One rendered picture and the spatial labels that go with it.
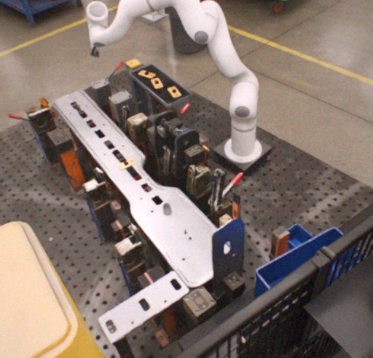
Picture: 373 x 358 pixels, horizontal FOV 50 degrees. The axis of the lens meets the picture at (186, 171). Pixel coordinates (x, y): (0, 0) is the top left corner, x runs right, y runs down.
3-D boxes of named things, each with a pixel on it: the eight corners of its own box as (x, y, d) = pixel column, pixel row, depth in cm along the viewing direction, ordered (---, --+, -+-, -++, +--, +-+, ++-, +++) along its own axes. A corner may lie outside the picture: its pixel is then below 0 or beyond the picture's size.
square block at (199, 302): (189, 345, 148) (181, 297, 123) (207, 332, 151) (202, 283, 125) (202, 363, 143) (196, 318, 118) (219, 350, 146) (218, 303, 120)
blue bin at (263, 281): (252, 292, 125) (253, 270, 116) (327, 249, 134) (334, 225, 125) (285, 337, 115) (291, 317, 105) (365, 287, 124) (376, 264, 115)
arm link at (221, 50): (236, 114, 185) (240, 92, 195) (261, 108, 179) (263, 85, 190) (183, 22, 154) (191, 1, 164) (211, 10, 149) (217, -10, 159)
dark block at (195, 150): (190, 215, 191) (183, 150, 162) (202, 209, 194) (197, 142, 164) (196, 222, 188) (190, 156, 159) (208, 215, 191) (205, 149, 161)
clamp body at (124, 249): (124, 292, 165) (105, 243, 141) (148, 276, 170) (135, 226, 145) (135, 308, 160) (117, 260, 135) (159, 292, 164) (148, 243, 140)
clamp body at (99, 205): (95, 233, 188) (75, 183, 164) (118, 221, 192) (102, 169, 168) (103, 247, 182) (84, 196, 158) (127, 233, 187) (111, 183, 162)
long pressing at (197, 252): (45, 104, 216) (44, 102, 215) (83, 89, 224) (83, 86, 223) (190, 292, 131) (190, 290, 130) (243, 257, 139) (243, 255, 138)
